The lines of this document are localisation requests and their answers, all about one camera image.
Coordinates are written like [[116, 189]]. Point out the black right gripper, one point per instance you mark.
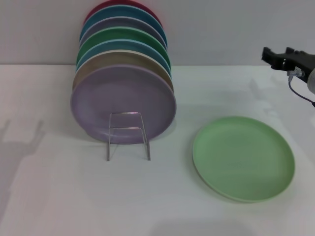
[[305, 61]]

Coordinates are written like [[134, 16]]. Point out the light green plate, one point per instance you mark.
[[243, 159]]

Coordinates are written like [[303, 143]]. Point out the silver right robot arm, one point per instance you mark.
[[312, 83]]

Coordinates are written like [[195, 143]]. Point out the light blue plate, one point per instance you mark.
[[118, 45]]

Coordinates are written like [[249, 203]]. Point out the dark green plate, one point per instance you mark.
[[118, 33]]

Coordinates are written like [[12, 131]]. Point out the grey lilac-rimmed plate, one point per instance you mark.
[[118, 22]]

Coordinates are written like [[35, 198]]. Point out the teal blue plate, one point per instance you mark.
[[118, 11]]

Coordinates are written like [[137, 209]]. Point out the lilac plate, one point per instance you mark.
[[110, 98]]

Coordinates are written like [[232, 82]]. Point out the beige plate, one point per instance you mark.
[[103, 59]]

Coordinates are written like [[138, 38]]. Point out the crimson red plate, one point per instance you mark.
[[94, 8]]

